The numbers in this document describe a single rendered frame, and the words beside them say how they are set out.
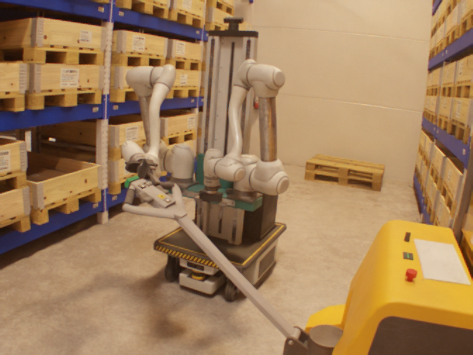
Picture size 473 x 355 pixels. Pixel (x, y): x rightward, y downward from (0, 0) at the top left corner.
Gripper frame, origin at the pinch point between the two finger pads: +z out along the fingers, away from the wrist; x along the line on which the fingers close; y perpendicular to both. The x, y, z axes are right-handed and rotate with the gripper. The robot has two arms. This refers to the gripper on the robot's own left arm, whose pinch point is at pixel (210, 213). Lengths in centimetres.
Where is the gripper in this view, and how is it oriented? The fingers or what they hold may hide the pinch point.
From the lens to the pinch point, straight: 237.6
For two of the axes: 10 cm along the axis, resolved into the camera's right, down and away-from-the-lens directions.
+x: 9.0, 1.6, -4.0
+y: -4.2, 1.8, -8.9
